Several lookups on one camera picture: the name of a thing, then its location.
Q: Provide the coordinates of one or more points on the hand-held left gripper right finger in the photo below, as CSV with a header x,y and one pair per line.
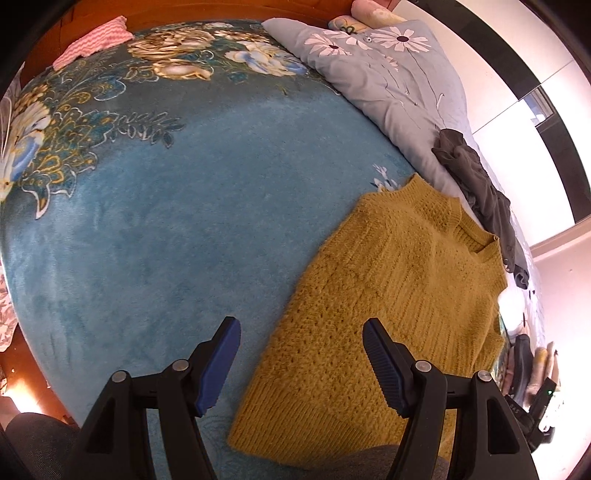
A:
x,y
384,369

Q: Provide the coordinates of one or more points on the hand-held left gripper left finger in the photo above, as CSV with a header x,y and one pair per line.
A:
x,y
220,364

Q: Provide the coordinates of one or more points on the mustard yellow knitted sweater vest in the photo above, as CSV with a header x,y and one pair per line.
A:
x,y
383,295

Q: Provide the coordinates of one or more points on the blue floral blanket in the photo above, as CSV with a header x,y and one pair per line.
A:
x,y
175,207

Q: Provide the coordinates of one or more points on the dark grey garment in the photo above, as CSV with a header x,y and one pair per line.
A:
x,y
485,189

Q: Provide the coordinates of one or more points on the white floral cloth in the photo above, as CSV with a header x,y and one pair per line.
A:
x,y
5,304

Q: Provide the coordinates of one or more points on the grey daisy print duvet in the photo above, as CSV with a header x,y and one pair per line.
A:
x,y
392,87

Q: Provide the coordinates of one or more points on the pink striped cloth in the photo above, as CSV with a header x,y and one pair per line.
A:
x,y
90,41

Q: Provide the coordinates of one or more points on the pink floral pillow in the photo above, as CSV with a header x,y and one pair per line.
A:
x,y
369,11

